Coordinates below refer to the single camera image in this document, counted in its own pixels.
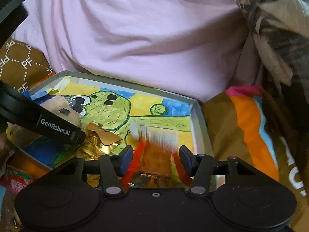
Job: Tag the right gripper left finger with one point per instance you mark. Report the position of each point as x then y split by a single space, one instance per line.
113 167

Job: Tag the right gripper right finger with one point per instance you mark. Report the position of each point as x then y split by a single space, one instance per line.
200 167

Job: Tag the gold foil snack packet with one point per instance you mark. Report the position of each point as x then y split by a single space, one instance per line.
98 142

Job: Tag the beige rice cracker bar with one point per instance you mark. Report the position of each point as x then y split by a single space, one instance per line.
21 137

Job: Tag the red snack packet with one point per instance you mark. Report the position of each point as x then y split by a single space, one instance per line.
156 160

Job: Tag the round biscuit packet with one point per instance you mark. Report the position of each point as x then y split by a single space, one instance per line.
60 107

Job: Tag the quail egg packet red label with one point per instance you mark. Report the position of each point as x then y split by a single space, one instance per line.
15 180

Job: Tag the brown PF patterned pillow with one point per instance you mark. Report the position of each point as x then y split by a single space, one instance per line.
23 66

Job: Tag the colourful cartoon monkey blanket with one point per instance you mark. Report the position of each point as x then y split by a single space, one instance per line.
255 186

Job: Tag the grey tray with drawing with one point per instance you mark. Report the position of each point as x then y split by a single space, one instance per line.
115 110

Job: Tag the pink bed sheet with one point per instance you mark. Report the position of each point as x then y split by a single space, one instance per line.
196 48

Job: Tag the clear bag of clothes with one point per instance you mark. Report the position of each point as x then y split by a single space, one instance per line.
280 31

